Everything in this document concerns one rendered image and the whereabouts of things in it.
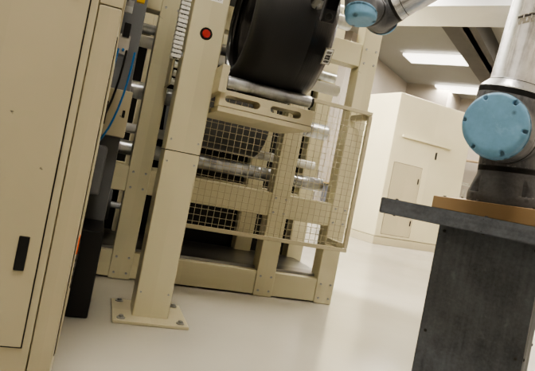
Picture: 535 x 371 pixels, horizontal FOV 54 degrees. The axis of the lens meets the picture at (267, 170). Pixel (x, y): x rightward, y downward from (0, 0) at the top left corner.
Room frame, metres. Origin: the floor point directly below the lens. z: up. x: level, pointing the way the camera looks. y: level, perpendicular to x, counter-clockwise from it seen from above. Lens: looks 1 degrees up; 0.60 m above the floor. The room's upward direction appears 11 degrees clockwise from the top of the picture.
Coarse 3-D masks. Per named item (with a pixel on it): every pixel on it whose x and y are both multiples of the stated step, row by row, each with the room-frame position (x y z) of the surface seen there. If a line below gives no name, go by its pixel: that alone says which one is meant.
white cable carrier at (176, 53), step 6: (186, 0) 1.90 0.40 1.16; (180, 6) 1.91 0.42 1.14; (186, 6) 1.90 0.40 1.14; (180, 12) 1.90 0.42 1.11; (186, 12) 1.90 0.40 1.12; (180, 18) 1.90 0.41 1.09; (186, 18) 1.91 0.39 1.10; (180, 24) 1.90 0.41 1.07; (180, 30) 1.90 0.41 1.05; (174, 36) 1.90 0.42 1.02; (180, 36) 1.93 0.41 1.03; (174, 42) 1.90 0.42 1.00; (180, 42) 1.90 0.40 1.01; (174, 48) 1.91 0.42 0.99; (180, 48) 1.91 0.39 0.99; (174, 54) 1.90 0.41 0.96; (180, 54) 1.92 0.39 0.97
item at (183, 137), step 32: (192, 0) 1.97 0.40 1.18; (224, 0) 1.93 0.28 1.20; (192, 32) 1.90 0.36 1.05; (224, 32) 1.95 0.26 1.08; (192, 64) 1.91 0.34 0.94; (192, 96) 1.92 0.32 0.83; (192, 128) 1.92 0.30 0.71; (160, 160) 1.97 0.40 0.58; (192, 160) 1.93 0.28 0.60; (160, 192) 1.90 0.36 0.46; (192, 192) 1.94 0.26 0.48; (160, 224) 1.91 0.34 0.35; (160, 256) 1.92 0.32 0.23; (160, 288) 1.92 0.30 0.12
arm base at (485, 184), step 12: (480, 168) 1.43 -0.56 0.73; (492, 168) 1.39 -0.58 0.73; (504, 168) 1.37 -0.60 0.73; (516, 168) 1.36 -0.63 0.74; (480, 180) 1.41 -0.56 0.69; (492, 180) 1.38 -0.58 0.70; (504, 180) 1.36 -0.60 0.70; (516, 180) 1.36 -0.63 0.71; (528, 180) 1.36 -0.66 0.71; (468, 192) 1.44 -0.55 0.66; (480, 192) 1.39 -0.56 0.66; (492, 192) 1.37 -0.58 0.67; (504, 192) 1.35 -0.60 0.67; (516, 192) 1.35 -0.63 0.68; (528, 192) 1.35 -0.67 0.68; (504, 204) 1.35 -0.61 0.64; (516, 204) 1.34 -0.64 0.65; (528, 204) 1.34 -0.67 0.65
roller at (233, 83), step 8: (232, 80) 1.88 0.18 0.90; (240, 80) 1.89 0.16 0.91; (248, 80) 1.91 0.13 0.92; (232, 88) 1.90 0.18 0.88; (240, 88) 1.90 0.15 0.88; (248, 88) 1.90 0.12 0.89; (256, 88) 1.91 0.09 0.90; (264, 88) 1.92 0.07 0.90; (272, 88) 1.93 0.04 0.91; (280, 88) 1.95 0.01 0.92; (264, 96) 1.93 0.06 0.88; (272, 96) 1.93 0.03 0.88; (280, 96) 1.94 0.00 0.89; (288, 96) 1.95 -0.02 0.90; (296, 96) 1.95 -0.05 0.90; (304, 96) 1.97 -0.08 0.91; (312, 96) 1.99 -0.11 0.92; (296, 104) 1.97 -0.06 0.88; (304, 104) 1.97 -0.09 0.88; (312, 104) 1.98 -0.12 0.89
